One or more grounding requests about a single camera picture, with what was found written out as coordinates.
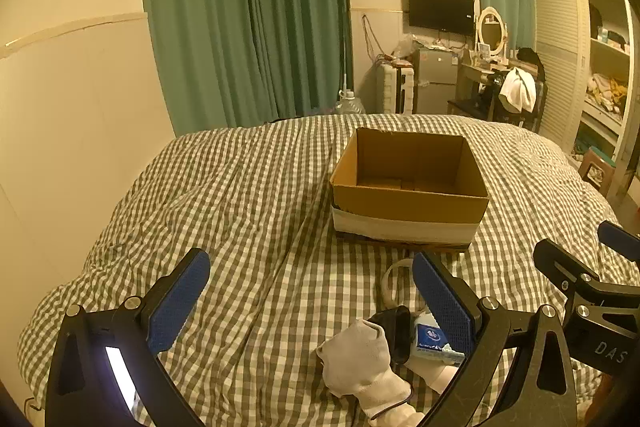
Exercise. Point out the black seat bench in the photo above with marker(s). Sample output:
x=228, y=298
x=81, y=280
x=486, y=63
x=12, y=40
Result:
x=467, y=107

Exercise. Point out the dark chair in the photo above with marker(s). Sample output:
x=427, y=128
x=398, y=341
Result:
x=540, y=107

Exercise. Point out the black wall television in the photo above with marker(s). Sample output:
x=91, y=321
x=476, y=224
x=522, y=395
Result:
x=440, y=9

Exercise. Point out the clear water bottle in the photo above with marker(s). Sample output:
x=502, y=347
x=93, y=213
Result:
x=350, y=104

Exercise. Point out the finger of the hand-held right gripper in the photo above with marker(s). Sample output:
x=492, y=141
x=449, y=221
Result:
x=622, y=237
x=557, y=259

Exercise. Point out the grey small fridge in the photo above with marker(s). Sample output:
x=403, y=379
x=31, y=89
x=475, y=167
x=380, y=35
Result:
x=435, y=77

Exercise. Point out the small wooden stool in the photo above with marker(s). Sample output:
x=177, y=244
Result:
x=597, y=167

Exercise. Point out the checked blanket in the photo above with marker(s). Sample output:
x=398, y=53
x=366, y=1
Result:
x=225, y=207

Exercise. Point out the white garment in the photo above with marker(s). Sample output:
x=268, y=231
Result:
x=517, y=89

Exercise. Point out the oval white mirror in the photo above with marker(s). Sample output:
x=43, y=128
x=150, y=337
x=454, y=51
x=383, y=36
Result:
x=491, y=29

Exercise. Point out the black bag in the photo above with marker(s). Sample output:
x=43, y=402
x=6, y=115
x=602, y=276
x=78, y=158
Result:
x=530, y=59

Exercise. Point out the wide green curtain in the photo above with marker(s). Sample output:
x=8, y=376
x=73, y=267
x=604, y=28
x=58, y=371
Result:
x=240, y=17

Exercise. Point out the white wardrobe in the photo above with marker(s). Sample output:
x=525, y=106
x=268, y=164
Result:
x=557, y=57

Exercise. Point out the cardboard box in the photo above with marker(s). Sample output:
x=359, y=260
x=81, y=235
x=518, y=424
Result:
x=400, y=209

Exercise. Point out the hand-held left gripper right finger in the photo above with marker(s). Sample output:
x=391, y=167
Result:
x=442, y=302

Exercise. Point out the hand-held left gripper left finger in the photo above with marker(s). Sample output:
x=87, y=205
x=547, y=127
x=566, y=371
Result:
x=184, y=303

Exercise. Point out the white suitcase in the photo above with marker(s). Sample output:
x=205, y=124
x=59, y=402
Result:
x=387, y=89

